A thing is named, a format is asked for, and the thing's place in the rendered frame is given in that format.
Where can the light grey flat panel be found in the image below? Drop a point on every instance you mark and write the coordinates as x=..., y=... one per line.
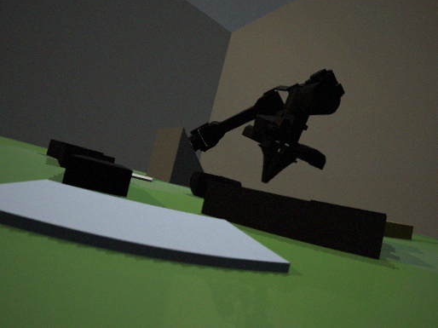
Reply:
x=102, y=221

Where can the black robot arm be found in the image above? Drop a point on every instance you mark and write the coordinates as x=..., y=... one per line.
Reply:
x=318, y=95

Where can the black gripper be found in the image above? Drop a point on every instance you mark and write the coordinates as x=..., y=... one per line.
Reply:
x=273, y=161

